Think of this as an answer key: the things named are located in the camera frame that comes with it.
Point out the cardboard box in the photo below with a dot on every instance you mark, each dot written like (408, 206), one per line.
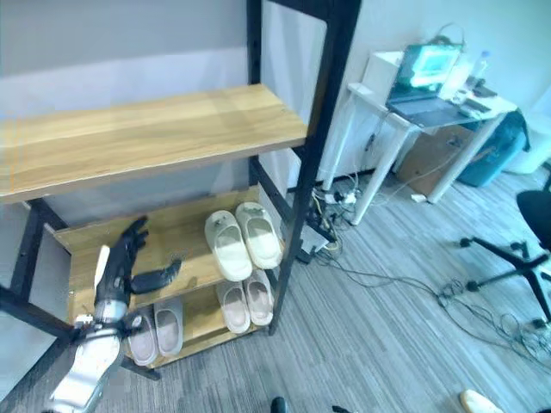
(435, 159)

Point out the black robot foot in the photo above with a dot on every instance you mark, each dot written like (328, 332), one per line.
(279, 404)

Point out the clear water bottle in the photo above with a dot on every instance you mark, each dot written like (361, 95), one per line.
(481, 64)

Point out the black metal shoe rack frame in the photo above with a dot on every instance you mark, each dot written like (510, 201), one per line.
(310, 142)

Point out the middle wooden shelf board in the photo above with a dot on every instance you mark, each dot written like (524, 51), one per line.
(172, 249)

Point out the blue bag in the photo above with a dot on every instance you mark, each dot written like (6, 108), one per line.
(495, 150)

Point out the open laptop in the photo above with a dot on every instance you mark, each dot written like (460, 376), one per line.
(424, 86)

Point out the cream slipper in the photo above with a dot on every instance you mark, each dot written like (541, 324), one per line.
(258, 236)
(228, 247)

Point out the large wooden shelf board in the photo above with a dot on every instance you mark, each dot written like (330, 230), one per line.
(142, 137)

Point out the black office chair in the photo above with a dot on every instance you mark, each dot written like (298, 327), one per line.
(516, 254)

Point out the white slipper on floor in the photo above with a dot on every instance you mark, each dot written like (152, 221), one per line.
(478, 402)

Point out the white desk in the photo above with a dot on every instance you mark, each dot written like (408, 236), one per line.
(413, 129)

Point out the low wooden shelf board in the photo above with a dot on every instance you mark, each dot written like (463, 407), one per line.
(202, 322)

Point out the grey slipper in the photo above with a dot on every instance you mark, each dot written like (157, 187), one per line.
(142, 340)
(169, 327)

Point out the pink slipper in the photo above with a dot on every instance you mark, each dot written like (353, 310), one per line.
(259, 299)
(233, 307)

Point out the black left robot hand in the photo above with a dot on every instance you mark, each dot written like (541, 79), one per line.
(129, 275)

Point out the white box on desk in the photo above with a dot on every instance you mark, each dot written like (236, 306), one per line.
(381, 71)

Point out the white power strip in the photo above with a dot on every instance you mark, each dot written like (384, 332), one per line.
(340, 198)

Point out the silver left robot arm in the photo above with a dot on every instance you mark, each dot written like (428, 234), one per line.
(88, 357)

